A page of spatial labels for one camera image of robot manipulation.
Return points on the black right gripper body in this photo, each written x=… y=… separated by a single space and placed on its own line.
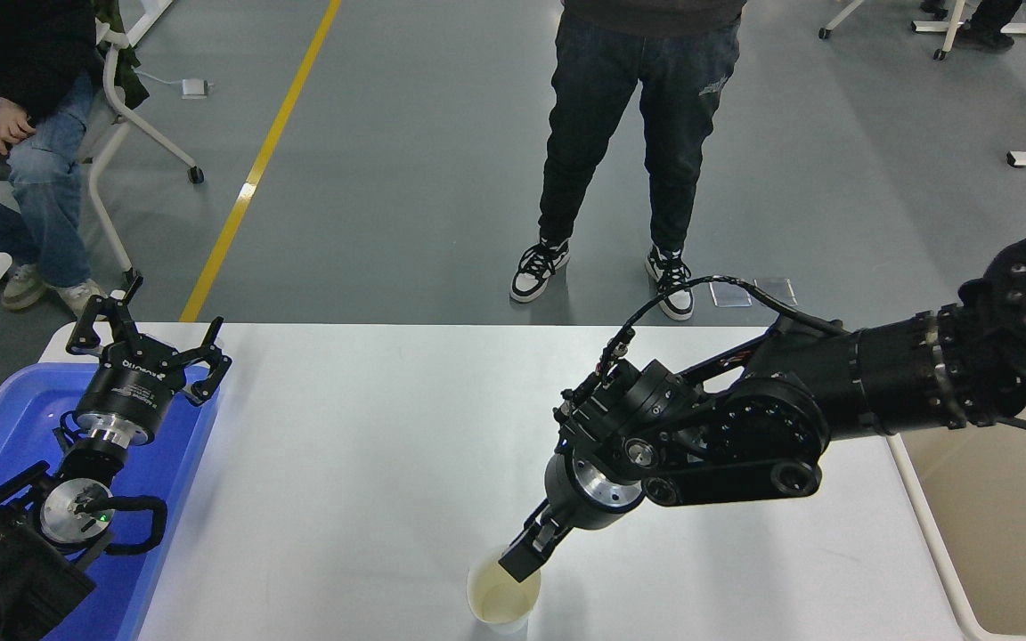
x=562 y=499

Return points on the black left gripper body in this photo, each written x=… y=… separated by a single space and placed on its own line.
x=130 y=392

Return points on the white paper cup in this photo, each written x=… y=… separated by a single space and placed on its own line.
x=500 y=607

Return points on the seated person's hand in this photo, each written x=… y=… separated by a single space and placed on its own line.
x=12 y=125

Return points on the blue plastic tray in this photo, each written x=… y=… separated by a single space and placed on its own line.
x=23 y=409

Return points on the dark green jacket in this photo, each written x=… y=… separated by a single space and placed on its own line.
x=128 y=76

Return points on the white power adapter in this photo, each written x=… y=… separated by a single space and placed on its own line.
x=194 y=88

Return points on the clear floor plate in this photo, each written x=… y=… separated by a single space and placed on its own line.
x=727 y=298
x=780 y=287

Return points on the standing person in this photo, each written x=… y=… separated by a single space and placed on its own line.
x=593 y=116

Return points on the large pale plastic bin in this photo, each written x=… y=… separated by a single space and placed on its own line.
x=1012 y=534

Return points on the person in black shoes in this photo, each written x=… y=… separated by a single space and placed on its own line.
x=989 y=27

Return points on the white frame chair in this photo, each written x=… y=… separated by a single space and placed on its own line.
x=148 y=129

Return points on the white rolling frame legs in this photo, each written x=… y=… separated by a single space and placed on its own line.
x=951 y=27

